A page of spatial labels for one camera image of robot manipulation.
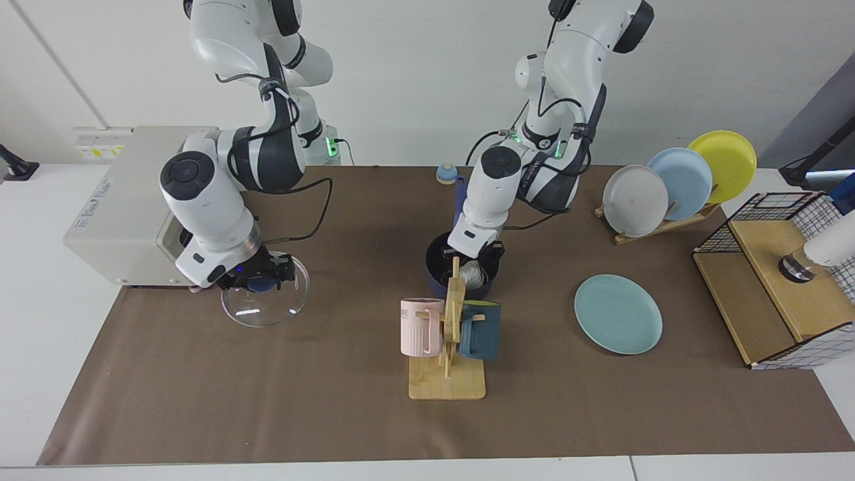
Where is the blue pot with long handle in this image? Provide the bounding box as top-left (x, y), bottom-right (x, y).
top-left (425, 175), bottom-right (500, 301)

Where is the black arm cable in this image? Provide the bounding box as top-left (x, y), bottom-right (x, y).
top-left (501, 13), bottom-right (595, 232)
top-left (215, 43), bottom-right (333, 243)

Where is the grey plate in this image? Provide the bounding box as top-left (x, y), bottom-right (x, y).
top-left (602, 164), bottom-right (671, 238)

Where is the white cylinder with dark cap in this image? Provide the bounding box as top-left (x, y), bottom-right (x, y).
top-left (778, 230), bottom-right (855, 284)

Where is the yellow plate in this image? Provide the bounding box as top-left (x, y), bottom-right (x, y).
top-left (687, 130), bottom-right (758, 204)

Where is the black angled stand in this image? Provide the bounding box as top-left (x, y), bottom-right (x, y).
top-left (778, 119), bottom-right (855, 189)

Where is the glass lid with blue knob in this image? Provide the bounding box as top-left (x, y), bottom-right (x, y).
top-left (220, 251), bottom-right (311, 328)

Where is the wooden cup stand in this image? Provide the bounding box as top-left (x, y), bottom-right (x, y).
top-left (408, 257), bottom-right (487, 401)

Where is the light blue plate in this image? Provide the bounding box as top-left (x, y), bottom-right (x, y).
top-left (647, 147), bottom-right (714, 222)

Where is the pale toaster oven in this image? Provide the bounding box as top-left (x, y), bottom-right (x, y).
top-left (63, 126), bottom-right (224, 293)

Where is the white vermicelli bundle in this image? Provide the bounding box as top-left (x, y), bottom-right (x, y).
top-left (458, 261), bottom-right (490, 290)

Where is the wire basket with wooden floor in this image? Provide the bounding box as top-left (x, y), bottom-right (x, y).
top-left (692, 191), bottom-right (855, 370)

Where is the dark blue mug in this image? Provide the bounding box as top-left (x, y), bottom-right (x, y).
top-left (458, 301), bottom-right (502, 361)

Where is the wooden plate rack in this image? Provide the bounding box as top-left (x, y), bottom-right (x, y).
top-left (594, 202), bottom-right (722, 245)

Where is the small black clamp mount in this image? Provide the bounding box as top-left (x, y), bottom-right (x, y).
top-left (0, 144), bottom-right (39, 182)

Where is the pink mug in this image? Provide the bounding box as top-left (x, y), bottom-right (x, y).
top-left (399, 297), bottom-right (446, 358)

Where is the blue box corner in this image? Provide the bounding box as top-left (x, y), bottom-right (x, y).
top-left (828, 172), bottom-right (855, 216)

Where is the teal plate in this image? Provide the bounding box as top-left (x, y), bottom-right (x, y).
top-left (574, 273), bottom-right (664, 355)

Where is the brown table cloth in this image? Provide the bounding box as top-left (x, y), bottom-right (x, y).
top-left (37, 165), bottom-right (855, 466)

